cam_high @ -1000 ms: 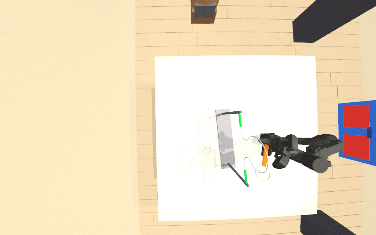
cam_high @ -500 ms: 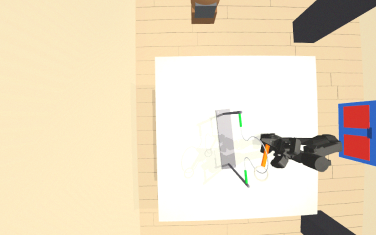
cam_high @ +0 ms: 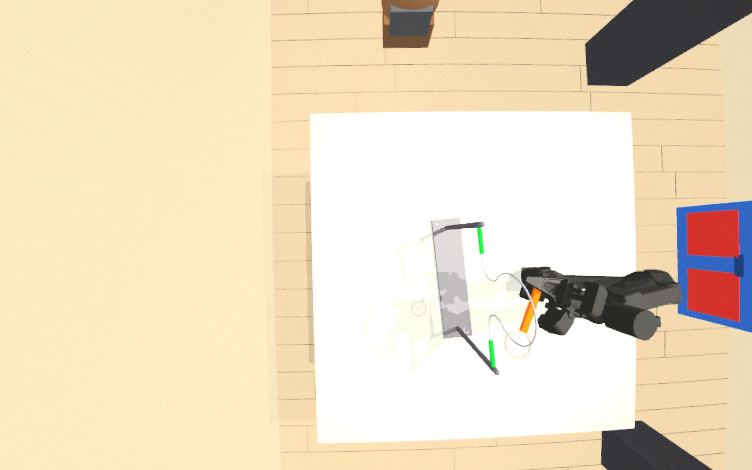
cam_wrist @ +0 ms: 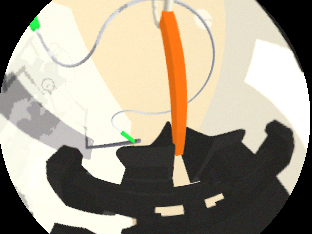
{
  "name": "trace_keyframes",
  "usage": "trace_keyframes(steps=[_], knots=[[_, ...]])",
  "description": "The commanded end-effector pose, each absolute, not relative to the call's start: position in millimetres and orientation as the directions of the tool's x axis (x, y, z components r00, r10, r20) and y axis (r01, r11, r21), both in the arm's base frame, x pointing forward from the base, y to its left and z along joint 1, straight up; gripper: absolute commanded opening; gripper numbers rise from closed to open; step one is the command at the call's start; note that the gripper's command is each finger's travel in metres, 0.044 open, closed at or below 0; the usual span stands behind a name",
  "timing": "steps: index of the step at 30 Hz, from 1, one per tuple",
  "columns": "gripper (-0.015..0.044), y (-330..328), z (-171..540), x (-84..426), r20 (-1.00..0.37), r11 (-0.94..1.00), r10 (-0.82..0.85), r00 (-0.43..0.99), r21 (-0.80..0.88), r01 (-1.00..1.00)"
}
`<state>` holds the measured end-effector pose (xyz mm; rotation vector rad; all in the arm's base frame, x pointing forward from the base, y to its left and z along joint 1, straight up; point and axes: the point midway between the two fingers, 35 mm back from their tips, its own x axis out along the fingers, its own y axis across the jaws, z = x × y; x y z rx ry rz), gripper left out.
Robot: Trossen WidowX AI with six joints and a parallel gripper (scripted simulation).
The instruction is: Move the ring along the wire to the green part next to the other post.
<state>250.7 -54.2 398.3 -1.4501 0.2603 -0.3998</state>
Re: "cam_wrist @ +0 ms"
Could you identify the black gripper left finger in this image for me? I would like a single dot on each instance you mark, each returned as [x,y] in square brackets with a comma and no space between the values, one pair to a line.
[160,153]

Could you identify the orange handle with grey loop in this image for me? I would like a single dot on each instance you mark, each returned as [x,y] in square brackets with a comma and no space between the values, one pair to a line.
[177,78]

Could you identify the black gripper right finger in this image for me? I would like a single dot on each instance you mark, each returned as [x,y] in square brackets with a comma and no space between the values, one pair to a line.
[198,149]

